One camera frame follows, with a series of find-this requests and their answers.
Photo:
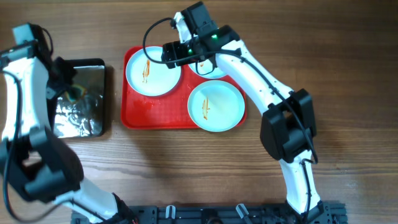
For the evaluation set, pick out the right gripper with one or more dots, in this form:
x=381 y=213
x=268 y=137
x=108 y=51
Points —
x=168 y=51

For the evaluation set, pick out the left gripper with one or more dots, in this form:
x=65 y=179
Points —
x=69 y=73

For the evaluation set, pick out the green yellow sponge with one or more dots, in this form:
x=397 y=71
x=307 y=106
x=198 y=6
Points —
x=75 y=93

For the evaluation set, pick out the white plate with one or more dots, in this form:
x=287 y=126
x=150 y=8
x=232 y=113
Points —
x=216 y=106
x=149 y=78
x=206 y=70

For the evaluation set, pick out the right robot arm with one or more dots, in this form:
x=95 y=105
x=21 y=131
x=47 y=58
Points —
x=288 y=119

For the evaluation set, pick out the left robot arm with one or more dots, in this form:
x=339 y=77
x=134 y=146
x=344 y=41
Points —
x=34 y=162

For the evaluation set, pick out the black water basin tray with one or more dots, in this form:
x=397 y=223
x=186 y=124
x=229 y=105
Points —
x=85 y=118

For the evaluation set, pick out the red plastic tray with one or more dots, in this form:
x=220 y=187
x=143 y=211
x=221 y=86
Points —
x=167 y=111

